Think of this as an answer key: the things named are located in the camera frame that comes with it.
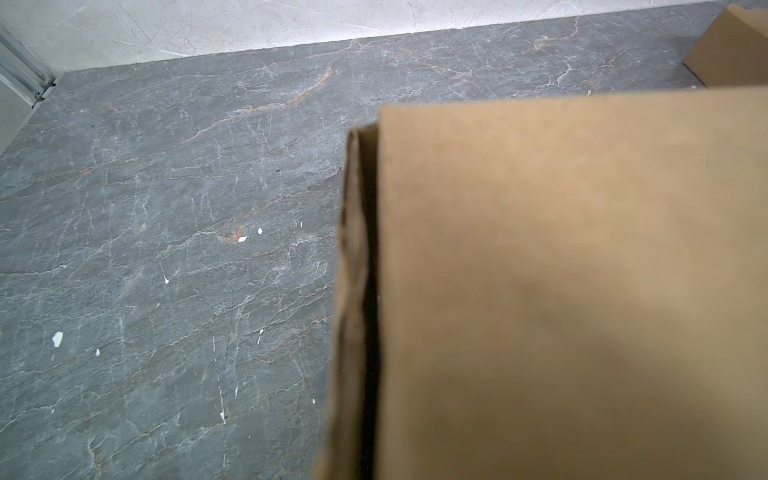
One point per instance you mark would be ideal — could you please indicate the brown cardboard box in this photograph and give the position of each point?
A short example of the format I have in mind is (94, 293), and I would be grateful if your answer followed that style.
(733, 50)
(561, 288)

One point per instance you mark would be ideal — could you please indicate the aluminium frame profiles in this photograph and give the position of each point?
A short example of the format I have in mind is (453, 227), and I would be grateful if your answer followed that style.
(21, 70)

